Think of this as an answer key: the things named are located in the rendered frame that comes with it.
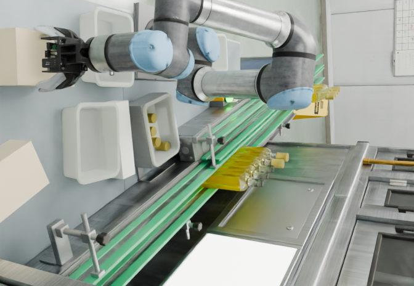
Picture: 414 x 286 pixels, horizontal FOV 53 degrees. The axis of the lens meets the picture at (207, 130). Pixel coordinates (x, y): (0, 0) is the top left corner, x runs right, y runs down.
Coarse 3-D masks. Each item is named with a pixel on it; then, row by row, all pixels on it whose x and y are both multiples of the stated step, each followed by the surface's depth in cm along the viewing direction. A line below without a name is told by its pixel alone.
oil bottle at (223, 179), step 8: (216, 176) 151; (224, 176) 150; (232, 176) 148; (240, 176) 147; (248, 176) 148; (208, 184) 154; (216, 184) 152; (224, 184) 151; (232, 184) 149; (240, 184) 147
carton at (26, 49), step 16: (0, 32) 90; (16, 32) 88; (32, 32) 91; (0, 48) 90; (16, 48) 88; (32, 48) 91; (0, 64) 91; (16, 64) 88; (32, 64) 92; (0, 80) 91; (16, 80) 89; (32, 80) 92
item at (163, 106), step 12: (168, 96) 146; (144, 108) 135; (156, 108) 152; (168, 108) 150; (144, 120) 136; (156, 120) 153; (168, 120) 151; (156, 132) 153; (168, 132) 153; (156, 156) 148; (168, 156) 148
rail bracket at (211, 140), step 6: (210, 126) 149; (210, 132) 150; (192, 138) 153; (198, 138) 153; (204, 138) 152; (210, 138) 149; (216, 138) 149; (222, 138) 147; (210, 144) 151; (222, 144) 148
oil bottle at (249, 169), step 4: (224, 164) 159; (228, 164) 158; (232, 164) 158; (236, 164) 157; (240, 164) 157; (244, 164) 156; (220, 168) 156; (224, 168) 156; (228, 168) 155; (232, 168) 154; (236, 168) 154; (240, 168) 153; (244, 168) 153; (248, 168) 152; (252, 168) 153; (248, 172) 151; (252, 172) 152; (252, 176) 152
